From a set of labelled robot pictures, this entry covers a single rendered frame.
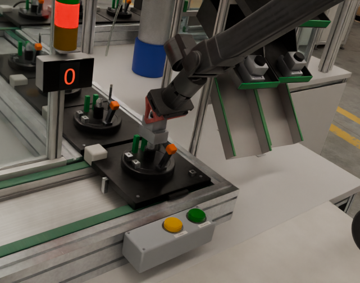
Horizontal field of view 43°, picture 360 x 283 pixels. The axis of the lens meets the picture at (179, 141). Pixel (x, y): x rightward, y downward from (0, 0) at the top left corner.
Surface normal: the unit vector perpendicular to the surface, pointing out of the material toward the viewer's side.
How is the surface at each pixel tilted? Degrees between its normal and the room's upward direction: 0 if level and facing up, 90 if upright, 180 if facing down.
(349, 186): 0
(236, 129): 45
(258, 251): 0
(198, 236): 90
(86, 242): 0
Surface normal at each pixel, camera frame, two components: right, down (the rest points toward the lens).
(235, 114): 0.46, -0.27
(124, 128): 0.17, -0.87
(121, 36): 0.62, 0.47
